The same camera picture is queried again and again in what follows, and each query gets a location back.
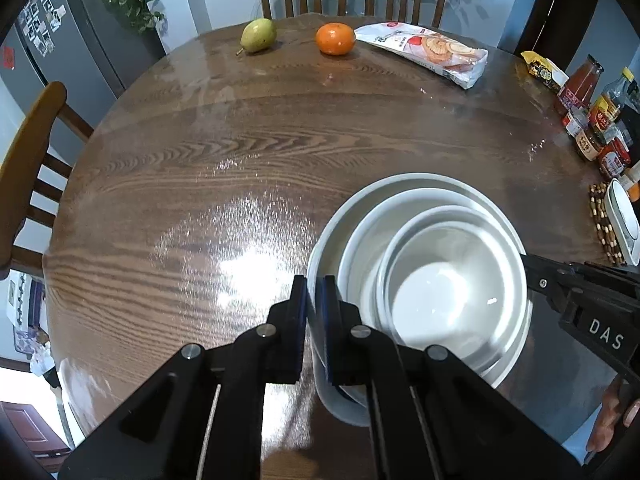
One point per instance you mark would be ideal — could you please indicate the yellow black snack packet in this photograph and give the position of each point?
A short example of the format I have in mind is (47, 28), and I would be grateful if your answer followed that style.
(542, 70)

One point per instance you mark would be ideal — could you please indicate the medium white bowl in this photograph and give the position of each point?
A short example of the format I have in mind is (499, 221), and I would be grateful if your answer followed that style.
(370, 230)

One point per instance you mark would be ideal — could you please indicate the dark wooden door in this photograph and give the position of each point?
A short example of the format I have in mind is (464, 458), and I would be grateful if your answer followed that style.
(565, 10)

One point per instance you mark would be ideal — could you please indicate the orange tangerine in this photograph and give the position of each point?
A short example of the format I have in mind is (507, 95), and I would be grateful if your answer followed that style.
(335, 38)

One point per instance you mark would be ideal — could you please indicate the green pear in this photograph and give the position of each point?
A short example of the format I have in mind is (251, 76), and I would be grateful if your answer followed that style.
(259, 35)

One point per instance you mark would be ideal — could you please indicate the dark bottle with yellow label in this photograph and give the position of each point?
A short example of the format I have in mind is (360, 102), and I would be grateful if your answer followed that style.
(617, 102)

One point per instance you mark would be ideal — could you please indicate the small patterned white dish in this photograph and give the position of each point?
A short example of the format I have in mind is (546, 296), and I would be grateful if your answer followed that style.
(625, 215)

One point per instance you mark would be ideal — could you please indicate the cluster of fridge photos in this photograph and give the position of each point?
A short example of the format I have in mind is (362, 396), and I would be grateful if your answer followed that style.
(42, 15)

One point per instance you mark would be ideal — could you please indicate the brown sauce jar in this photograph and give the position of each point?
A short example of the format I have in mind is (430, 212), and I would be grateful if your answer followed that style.
(589, 142)

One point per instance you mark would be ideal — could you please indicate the large pale grey bowl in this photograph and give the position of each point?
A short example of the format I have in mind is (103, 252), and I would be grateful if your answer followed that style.
(330, 240)

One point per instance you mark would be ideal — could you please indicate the grey refrigerator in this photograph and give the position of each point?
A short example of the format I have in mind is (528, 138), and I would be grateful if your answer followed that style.
(80, 55)

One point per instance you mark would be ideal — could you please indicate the white printed cartons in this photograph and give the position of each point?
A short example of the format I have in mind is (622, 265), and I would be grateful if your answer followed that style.
(22, 300)

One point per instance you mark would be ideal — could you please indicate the red sauce glass bottle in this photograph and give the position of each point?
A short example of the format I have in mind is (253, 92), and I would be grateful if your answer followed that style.
(575, 91)

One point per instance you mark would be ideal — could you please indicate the small deep white bowl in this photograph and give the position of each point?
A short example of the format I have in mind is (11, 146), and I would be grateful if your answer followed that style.
(440, 290)

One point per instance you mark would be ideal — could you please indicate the small white labelled jar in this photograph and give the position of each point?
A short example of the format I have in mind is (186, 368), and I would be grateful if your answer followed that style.
(575, 122)

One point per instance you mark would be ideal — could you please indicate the red fridge sticker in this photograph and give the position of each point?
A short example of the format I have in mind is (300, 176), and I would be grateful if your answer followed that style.
(8, 56)

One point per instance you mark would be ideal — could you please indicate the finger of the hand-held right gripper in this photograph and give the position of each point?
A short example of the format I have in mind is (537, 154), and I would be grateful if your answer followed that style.
(555, 290)
(575, 269)

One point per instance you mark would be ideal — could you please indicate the white snack bag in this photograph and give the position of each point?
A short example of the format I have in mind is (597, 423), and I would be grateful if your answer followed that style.
(430, 52)

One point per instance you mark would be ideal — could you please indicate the wooden chair with curved backrest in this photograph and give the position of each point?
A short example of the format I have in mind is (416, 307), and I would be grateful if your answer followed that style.
(30, 160)

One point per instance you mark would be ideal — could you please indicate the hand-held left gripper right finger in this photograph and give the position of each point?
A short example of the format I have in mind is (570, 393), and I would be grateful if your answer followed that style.
(330, 310)

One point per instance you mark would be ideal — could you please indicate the person's right hand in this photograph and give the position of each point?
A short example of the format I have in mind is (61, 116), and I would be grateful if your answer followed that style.
(612, 417)

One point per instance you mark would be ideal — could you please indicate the red chili sauce jar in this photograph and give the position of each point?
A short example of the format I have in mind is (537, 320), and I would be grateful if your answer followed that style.
(614, 157)

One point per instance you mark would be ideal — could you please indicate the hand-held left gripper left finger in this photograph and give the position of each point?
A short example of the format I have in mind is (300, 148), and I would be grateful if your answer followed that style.
(299, 310)

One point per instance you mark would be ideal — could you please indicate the wooden beaded trivet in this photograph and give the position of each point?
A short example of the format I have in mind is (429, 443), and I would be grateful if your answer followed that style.
(600, 220)

